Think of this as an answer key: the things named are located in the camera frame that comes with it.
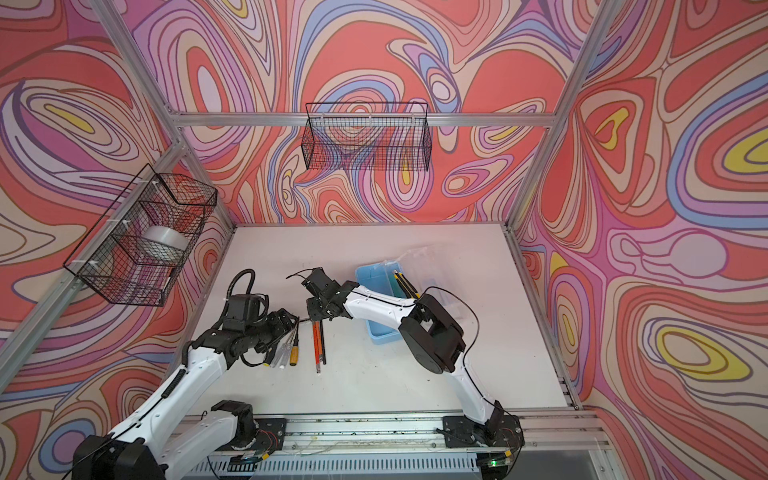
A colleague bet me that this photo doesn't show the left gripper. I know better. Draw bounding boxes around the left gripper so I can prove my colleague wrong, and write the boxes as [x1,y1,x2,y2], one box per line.
[243,306,299,352]

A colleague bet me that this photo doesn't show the yellow black utility knife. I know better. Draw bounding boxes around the yellow black utility knife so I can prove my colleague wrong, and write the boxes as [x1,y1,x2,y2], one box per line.
[393,270,420,299]

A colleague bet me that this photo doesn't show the blue plastic toolbox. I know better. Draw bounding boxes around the blue plastic toolbox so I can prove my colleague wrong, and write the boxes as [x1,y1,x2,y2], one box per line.
[355,244,471,326]

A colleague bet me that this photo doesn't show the black hex key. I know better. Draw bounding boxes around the black hex key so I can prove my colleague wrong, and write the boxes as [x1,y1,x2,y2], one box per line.
[317,320,327,365]

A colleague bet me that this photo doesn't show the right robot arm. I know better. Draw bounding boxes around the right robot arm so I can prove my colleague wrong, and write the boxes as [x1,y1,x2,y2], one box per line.
[302,267,506,447]

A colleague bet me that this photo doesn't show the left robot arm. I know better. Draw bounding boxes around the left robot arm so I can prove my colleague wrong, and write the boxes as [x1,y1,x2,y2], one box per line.
[68,294,300,479]

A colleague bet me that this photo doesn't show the silver tape roll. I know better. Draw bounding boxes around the silver tape roll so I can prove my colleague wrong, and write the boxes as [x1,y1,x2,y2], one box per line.
[138,225,189,265]

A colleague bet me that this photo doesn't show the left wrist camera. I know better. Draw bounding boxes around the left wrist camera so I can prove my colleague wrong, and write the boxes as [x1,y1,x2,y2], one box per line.
[228,293,269,323]

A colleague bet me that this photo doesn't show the red handled hex key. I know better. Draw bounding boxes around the red handled hex key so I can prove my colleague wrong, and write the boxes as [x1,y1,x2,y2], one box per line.
[311,321,323,374]

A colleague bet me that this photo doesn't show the clear handled screwdriver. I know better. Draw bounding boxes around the clear handled screwdriver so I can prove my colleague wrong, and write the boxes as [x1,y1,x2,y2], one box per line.
[271,332,295,369]

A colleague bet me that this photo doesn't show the yellow handled screwdriver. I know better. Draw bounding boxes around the yellow handled screwdriver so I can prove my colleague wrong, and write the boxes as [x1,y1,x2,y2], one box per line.
[289,325,300,367]

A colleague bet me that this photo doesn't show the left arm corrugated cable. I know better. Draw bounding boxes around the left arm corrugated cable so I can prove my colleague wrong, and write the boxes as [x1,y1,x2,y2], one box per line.
[224,268,258,301]

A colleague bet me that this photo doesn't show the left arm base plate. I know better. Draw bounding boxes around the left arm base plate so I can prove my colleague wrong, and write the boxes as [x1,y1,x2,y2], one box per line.
[243,417,288,454]

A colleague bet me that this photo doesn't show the left wire basket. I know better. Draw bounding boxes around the left wire basket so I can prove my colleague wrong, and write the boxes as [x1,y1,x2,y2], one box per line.
[63,164,218,307]

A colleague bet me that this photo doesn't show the wire basket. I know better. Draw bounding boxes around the wire basket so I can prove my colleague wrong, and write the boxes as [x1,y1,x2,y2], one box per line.
[63,164,218,307]
[301,101,432,172]

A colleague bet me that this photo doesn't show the back wire basket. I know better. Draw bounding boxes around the back wire basket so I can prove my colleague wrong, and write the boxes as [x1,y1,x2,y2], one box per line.
[301,101,432,172]

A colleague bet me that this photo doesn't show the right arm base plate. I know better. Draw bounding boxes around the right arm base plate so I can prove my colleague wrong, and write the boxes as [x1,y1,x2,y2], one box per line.
[435,414,525,451]

